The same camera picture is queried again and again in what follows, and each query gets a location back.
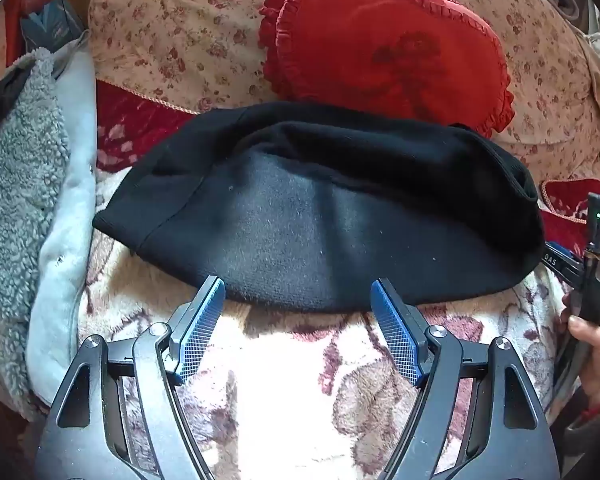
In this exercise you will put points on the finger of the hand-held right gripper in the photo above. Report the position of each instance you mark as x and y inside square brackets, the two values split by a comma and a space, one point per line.
[565, 257]

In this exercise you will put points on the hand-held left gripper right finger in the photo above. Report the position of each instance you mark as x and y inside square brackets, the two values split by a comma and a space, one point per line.
[396, 332]

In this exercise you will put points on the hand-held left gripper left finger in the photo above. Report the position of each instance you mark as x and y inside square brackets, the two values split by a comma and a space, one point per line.
[200, 332]

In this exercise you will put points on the black pants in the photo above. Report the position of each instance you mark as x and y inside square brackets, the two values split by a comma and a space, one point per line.
[305, 200]

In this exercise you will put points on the person's right forearm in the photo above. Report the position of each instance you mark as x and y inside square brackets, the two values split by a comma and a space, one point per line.
[592, 440]

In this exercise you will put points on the beige plush floral blanket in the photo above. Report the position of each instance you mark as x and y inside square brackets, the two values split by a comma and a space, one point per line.
[290, 390]

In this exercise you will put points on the grey fleece jacket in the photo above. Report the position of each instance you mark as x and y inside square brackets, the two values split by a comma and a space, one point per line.
[20, 170]

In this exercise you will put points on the red heart-shaped frilled pillow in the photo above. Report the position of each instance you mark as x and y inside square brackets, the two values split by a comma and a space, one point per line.
[380, 45]

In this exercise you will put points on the floral beige pillow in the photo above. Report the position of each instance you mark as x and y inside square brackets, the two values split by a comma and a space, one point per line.
[180, 35]

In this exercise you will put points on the black cloth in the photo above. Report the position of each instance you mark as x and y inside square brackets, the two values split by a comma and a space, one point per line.
[0, 102]

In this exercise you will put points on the teal bag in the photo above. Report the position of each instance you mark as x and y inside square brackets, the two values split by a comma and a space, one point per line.
[55, 22]

